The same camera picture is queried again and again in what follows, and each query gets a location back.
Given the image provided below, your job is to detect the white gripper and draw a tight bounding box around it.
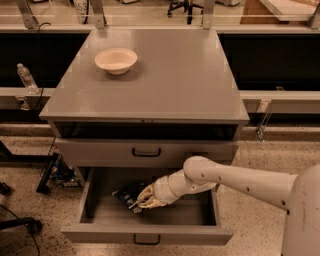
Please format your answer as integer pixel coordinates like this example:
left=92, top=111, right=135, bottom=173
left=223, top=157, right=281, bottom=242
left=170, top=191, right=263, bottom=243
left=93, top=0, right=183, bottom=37
left=137, top=176, right=179, bottom=209

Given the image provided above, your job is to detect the blue chip bag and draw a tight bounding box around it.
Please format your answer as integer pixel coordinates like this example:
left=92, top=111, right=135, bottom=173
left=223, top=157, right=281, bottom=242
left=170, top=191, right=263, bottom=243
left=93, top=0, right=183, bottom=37
left=112, top=183, right=145, bottom=214

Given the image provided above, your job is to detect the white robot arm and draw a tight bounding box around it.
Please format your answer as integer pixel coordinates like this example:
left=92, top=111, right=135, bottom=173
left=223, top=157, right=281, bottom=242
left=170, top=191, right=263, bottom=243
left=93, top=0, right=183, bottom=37
left=137, top=156, right=320, bottom=256

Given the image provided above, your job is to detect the open grey lower drawer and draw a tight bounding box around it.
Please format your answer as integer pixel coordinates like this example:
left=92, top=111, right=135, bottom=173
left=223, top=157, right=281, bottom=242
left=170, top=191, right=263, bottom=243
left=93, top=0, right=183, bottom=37
left=61, top=168, right=233, bottom=245

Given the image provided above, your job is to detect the grey drawer cabinet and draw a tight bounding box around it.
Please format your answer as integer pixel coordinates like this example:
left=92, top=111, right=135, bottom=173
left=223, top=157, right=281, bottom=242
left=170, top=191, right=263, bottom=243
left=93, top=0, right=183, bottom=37
left=39, top=27, right=251, bottom=191

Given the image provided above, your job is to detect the black floor stand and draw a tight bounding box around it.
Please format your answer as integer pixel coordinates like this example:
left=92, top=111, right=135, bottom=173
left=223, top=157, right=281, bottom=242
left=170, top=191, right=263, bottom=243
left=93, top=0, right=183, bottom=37
left=0, top=217, right=42, bottom=234

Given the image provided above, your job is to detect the clear plastic water bottle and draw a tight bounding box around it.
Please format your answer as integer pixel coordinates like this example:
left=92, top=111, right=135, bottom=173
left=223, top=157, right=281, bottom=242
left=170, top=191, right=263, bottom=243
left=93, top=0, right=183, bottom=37
left=17, top=63, right=39, bottom=95

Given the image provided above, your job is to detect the black office chair base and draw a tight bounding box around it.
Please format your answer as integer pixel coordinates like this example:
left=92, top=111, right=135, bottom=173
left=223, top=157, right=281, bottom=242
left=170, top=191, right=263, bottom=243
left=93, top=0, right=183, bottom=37
left=167, top=0, right=204, bottom=25

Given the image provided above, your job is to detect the black lower drawer handle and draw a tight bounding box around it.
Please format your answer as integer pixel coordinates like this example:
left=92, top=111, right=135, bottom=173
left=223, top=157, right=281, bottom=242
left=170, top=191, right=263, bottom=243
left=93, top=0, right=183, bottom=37
left=133, top=234, right=161, bottom=246

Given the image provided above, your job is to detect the black drawer handle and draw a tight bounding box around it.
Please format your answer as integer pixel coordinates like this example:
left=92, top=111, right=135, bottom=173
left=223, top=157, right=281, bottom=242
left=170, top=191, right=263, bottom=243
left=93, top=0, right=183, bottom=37
left=131, top=148, right=162, bottom=158
left=133, top=234, right=161, bottom=246

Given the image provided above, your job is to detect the black upper drawer handle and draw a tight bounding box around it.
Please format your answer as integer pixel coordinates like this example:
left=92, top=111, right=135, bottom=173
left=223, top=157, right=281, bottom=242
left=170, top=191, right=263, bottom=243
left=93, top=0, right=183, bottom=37
left=131, top=148, right=162, bottom=158

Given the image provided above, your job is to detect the metal clamp bracket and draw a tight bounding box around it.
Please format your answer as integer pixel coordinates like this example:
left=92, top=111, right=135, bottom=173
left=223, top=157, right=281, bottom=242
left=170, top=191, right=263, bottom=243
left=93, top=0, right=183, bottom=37
left=256, top=99, right=272, bottom=142

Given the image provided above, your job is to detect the black power cable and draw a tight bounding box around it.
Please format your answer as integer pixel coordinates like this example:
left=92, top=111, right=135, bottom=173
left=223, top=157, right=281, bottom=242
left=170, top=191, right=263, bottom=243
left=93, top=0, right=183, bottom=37
left=31, top=21, right=52, bottom=112

